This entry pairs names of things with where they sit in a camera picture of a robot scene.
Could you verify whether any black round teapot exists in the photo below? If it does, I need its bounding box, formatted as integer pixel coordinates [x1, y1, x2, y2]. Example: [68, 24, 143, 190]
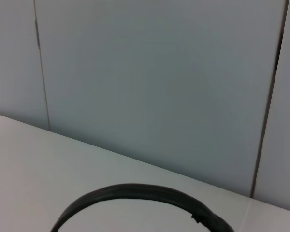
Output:
[50, 183, 234, 232]

